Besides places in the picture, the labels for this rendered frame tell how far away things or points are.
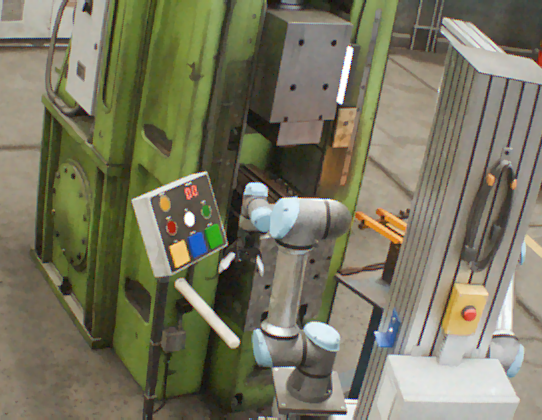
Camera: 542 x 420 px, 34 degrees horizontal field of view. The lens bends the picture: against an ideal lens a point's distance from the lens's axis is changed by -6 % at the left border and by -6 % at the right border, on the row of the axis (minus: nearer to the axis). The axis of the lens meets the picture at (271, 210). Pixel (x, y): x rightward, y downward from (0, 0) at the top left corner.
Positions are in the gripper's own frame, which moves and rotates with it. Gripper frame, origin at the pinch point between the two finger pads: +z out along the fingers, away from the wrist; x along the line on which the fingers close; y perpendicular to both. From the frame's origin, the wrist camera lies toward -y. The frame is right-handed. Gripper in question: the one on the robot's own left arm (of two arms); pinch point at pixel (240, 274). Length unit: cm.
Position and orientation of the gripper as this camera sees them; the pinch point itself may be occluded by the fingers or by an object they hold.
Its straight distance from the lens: 327.5
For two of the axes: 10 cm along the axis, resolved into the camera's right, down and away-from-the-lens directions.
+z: -1.7, 8.9, 4.2
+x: 9.8, 1.0, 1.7
